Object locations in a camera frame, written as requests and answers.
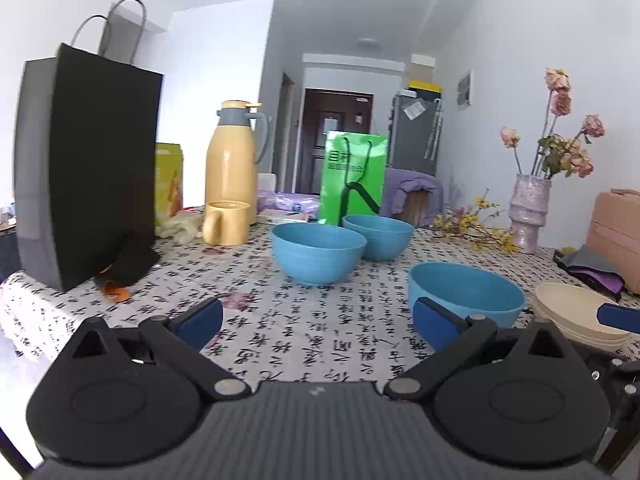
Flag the blue bowl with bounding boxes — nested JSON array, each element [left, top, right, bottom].
[[342, 213, 416, 263], [407, 261, 526, 331], [270, 222, 369, 287]]

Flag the wooden chair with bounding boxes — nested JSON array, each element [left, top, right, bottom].
[[402, 190, 432, 226]]

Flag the yellow-green snack box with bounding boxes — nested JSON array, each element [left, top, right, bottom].
[[154, 142, 185, 229]]

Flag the white gloves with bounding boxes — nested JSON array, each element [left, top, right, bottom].
[[154, 209, 206, 244]]

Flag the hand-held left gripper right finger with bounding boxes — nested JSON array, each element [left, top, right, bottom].
[[383, 296, 576, 404]]

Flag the dark brown door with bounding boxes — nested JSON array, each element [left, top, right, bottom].
[[299, 87, 374, 196]]

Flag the yellow thermos jug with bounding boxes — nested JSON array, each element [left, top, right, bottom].
[[204, 100, 269, 227]]

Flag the small orange object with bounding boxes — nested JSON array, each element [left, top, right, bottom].
[[97, 280, 132, 304]]

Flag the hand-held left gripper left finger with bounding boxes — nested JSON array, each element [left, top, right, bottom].
[[65, 296, 252, 404]]

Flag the grey and purple cloth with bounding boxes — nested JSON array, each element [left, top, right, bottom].
[[552, 244, 626, 295]]

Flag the folded umbrella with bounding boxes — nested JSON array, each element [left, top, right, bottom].
[[424, 99, 445, 161]]

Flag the pale purple vase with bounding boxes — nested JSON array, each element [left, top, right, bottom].
[[508, 173, 553, 255]]

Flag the green paper bag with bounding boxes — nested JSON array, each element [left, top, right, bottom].
[[317, 130, 390, 229]]

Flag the purple jacket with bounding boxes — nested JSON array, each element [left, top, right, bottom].
[[382, 167, 445, 222]]

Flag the yellow flower branches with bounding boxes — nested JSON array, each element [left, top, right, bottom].
[[432, 189, 521, 254]]

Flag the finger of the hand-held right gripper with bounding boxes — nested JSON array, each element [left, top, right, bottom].
[[596, 302, 640, 335], [575, 347, 640, 403]]

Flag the black cloth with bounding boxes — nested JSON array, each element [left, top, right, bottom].
[[100, 231, 162, 287]]

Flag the cardboard box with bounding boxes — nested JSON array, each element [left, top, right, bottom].
[[409, 53, 437, 82]]

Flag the pink case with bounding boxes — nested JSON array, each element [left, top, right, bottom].
[[585, 188, 640, 295]]

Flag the dried pink roses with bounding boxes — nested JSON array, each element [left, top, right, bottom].
[[499, 67, 606, 180]]

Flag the side door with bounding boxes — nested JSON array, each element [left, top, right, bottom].
[[278, 72, 293, 194]]

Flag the yellow mug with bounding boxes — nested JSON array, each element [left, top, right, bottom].
[[202, 200, 251, 247]]

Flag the black paper bag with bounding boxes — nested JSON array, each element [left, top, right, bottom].
[[13, 0, 165, 294]]

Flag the grey refrigerator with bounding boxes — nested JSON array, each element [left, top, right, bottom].
[[387, 90, 444, 177]]

